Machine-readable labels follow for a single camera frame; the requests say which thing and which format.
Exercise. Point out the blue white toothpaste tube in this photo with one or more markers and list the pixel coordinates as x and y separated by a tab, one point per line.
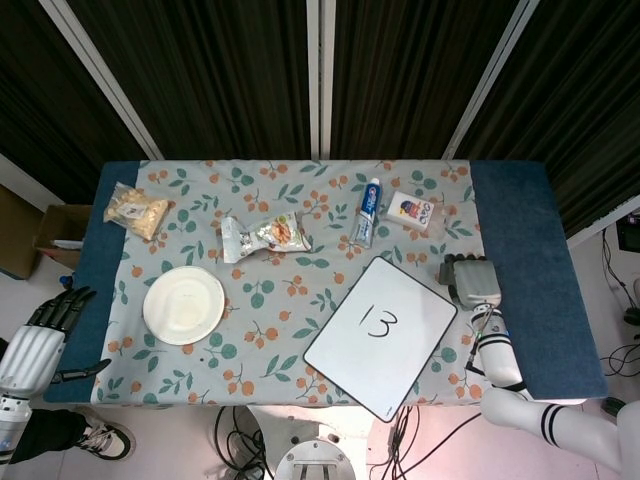
367	210

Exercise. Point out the brown cardboard box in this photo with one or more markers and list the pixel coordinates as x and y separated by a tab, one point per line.
20	235

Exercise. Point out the white black sneaker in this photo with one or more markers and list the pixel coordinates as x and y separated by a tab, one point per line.
107	435

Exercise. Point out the clear bag of nuts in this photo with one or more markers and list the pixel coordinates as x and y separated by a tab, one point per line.
140	212

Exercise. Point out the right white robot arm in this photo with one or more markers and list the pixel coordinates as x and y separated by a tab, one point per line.
500	360

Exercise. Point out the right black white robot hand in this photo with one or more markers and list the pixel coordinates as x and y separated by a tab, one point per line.
477	282

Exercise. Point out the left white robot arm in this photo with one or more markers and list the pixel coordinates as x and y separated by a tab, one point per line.
12	425

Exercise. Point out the white partition frame post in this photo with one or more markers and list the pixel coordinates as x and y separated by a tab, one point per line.
490	80
105	80
320	75

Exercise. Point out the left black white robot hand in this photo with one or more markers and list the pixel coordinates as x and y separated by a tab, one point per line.
30	355

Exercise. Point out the silver green snack packet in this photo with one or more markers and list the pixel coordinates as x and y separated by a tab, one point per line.
270	237

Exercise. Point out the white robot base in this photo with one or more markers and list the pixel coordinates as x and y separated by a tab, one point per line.
315	450

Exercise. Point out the white round plate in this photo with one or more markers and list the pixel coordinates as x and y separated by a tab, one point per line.
183	305

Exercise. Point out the black ribbed partition panel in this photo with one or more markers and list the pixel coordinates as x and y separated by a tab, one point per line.
210	75
45	100
585	100
415	75

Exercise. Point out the blue felt table cover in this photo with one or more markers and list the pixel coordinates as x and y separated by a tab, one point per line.
535	240

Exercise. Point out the white board with black rim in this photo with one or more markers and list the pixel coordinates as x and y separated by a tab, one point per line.
390	360

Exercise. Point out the black floor device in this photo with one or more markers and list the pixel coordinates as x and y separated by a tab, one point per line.
630	235

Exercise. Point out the black trouser leg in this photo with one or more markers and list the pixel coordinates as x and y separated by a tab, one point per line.
45	432

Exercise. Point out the floral patterned tablecloth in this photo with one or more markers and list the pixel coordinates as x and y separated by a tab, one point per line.
300	230

